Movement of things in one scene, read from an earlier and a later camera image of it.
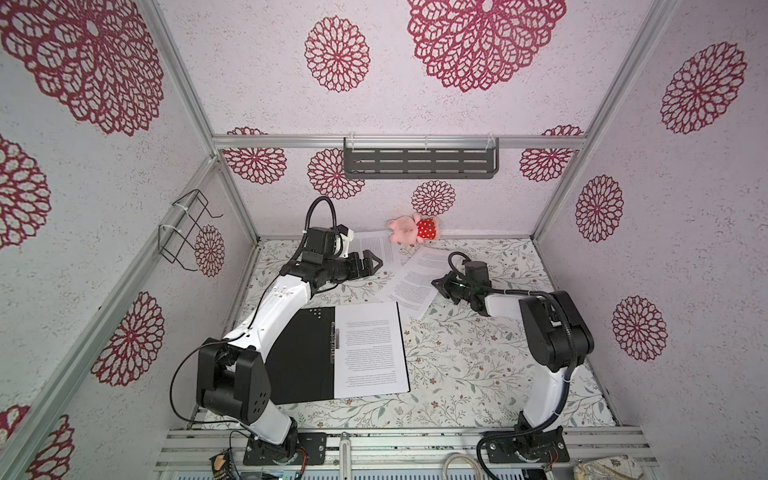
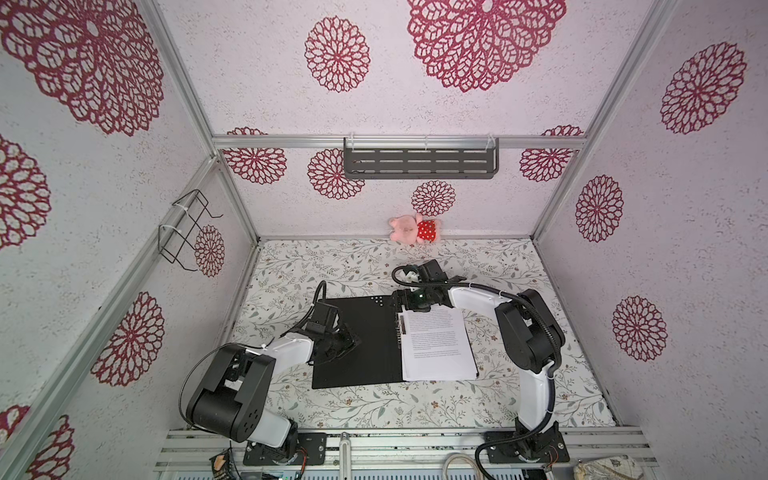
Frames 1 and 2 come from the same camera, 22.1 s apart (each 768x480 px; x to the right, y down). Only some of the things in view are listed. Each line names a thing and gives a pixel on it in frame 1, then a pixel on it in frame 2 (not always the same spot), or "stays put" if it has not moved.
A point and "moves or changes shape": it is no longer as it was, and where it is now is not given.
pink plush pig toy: [413, 229] stays put
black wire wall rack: [178, 241] stays put
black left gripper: [367, 269] to [349, 342]
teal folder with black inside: [302, 359] moves or changes shape
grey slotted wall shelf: [421, 157] stays put
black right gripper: [444, 285] to [407, 300]
